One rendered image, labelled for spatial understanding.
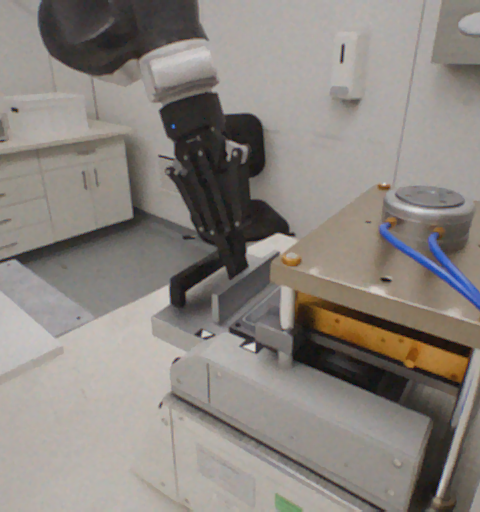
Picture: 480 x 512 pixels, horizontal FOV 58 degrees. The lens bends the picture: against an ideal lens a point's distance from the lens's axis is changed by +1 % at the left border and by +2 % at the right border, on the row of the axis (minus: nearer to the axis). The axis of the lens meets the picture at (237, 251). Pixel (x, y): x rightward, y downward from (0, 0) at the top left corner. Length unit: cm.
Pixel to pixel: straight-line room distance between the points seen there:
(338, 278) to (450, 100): 162
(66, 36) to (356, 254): 38
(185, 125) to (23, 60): 297
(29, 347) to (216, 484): 49
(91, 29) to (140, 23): 5
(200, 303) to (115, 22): 34
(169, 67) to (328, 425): 36
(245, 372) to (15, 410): 48
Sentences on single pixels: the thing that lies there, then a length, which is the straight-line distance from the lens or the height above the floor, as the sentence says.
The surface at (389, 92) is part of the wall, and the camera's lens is 202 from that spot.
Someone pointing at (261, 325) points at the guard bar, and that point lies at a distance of 40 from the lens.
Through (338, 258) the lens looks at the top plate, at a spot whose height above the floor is 111.
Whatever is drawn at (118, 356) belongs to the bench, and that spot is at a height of 75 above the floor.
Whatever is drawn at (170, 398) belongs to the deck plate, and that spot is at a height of 93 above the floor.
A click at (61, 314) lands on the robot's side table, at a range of 101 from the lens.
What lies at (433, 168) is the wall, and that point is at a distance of 198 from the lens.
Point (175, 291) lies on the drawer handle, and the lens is 56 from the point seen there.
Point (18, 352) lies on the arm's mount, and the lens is 90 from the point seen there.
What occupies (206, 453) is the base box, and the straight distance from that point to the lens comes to 51.
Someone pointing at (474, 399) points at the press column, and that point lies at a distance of 37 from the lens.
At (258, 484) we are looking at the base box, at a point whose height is 88.
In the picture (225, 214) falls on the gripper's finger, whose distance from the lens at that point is 54.
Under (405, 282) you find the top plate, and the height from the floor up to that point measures 111.
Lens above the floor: 128
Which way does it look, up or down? 26 degrees down
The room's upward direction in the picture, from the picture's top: straight up
